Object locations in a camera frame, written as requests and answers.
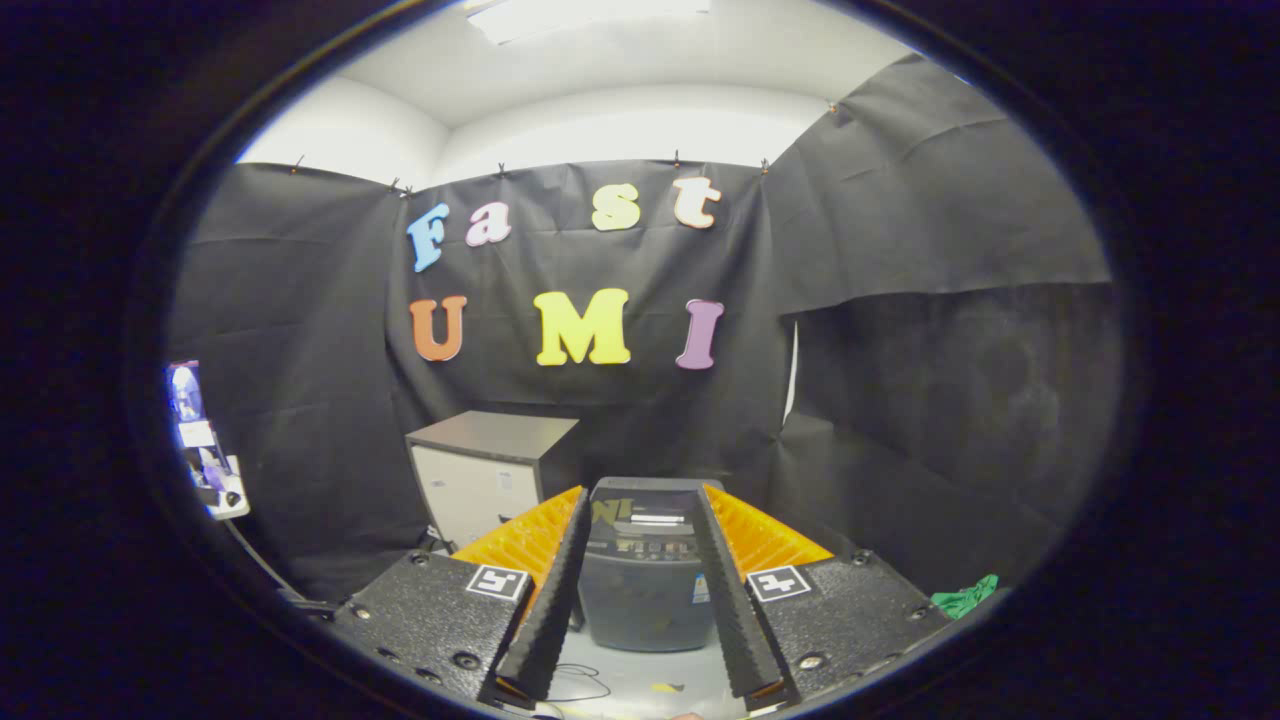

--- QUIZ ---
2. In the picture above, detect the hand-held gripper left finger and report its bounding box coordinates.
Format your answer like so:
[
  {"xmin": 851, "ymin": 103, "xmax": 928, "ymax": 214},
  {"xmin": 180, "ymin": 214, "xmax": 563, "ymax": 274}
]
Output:
[{"xmin": 326, "ymin": 485, "xmax": 593, "ymax": 709}]

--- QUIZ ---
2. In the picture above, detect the thin floor cable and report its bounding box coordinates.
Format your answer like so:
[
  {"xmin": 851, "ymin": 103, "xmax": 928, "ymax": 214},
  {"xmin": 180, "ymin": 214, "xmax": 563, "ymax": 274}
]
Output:
[{"xmin": 545, "ymin": 663, "xmax": 613, "ymax": 703}]

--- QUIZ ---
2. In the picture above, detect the black backdrop cloth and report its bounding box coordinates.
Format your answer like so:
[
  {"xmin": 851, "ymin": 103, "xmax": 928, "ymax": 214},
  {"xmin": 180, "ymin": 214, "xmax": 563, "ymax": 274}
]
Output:
[{"xmin": 165, "ymin": 55, "xmax": 1126, "ymax": 601}]

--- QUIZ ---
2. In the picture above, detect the grey washing machine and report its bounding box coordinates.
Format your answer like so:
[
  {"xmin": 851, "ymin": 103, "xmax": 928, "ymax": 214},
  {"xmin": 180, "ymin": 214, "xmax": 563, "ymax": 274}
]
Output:
[{"xmin": 578, "ymin": 477, "xmax": 723, "ymax": 653}]

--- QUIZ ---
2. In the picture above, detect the grey cabinet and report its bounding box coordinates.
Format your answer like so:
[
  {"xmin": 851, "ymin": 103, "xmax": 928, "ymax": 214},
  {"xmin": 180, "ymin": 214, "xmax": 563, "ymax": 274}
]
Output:
[{"xmin": 405, "ymin": 410, "xmax": 583, "ymax": 553}]

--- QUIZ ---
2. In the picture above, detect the green cloth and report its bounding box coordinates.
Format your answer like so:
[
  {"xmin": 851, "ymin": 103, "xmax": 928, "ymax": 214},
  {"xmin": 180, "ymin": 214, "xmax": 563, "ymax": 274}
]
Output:
[{"xmin": 932, "ymin": 574, "xmax": 999, "ymax": 619}]

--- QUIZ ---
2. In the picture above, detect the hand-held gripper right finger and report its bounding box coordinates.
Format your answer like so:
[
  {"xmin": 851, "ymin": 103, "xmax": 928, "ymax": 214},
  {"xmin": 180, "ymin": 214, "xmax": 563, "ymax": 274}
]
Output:
[{"xmin": 692, "ymin": 483, "xmax": 953, "ymax": 713}]

